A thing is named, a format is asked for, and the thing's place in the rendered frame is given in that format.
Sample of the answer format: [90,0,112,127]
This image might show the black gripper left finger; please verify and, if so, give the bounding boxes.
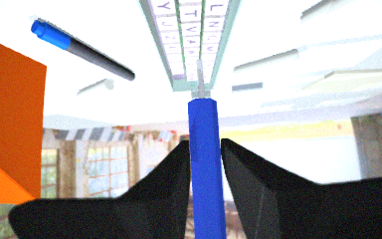
[8,140,191,239]

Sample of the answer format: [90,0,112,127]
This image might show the blue stylus with grey tip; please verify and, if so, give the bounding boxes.
[188,59,227,239]

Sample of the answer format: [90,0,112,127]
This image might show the white cylinder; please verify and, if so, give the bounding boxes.
[300,0,376,34]
[77,79,114,102]
[234,50,301,80]

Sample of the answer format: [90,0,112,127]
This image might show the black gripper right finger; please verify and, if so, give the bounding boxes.
[221,137,382,239]

